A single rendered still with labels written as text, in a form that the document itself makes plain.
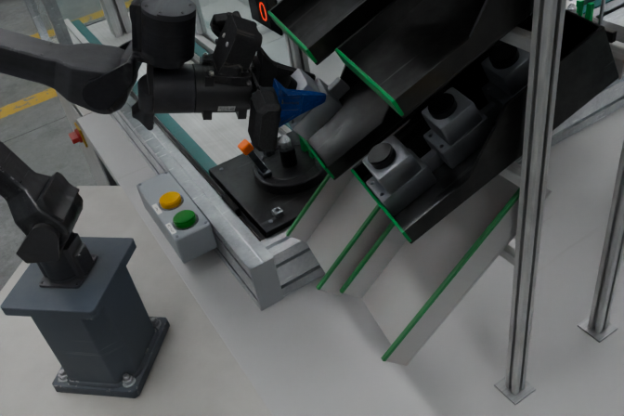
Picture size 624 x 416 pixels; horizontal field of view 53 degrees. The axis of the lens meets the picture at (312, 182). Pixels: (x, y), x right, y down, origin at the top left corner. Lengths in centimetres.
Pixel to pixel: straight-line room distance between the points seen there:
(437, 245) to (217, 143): 71
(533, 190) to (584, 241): 50
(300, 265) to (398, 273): 26
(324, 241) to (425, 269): 19
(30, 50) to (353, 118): 39
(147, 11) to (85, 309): 42
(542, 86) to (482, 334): 50
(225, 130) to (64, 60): 76
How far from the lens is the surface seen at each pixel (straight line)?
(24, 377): 118
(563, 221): 122
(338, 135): 83
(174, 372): 106
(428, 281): 83
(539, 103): 64
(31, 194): 88
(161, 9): 69
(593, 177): 133
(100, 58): 75
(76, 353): 103
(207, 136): 145
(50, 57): 76
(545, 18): 60
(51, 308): 95
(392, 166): 68
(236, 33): 70
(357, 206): 93
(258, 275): 104
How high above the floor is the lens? 167
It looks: 37 degrees down
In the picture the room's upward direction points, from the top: 10 degrees counter-clockwise
